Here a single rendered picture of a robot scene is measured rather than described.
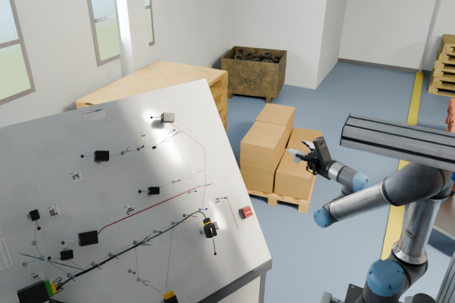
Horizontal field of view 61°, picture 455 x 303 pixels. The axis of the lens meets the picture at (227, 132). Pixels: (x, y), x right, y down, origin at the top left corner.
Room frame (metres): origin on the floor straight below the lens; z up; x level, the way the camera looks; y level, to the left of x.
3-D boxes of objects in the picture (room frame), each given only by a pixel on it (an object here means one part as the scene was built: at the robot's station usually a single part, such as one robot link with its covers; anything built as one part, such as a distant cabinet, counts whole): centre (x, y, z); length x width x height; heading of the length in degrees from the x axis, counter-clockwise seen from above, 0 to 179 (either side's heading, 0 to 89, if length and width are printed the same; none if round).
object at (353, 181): (1.21, -0.49, 1.56); 0.11 x 0.08 x 0.09; 38
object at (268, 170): (3.47, -0.61, 0.32); 1.08 x 0.77 x 0.64; 156
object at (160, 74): (3.63, 0.72, 0.50); 1.42 x 0.98 x 1.01; 154
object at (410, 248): (1.01, -0.65, 1.54); 0.15 x 0.12 x 0.55; 128
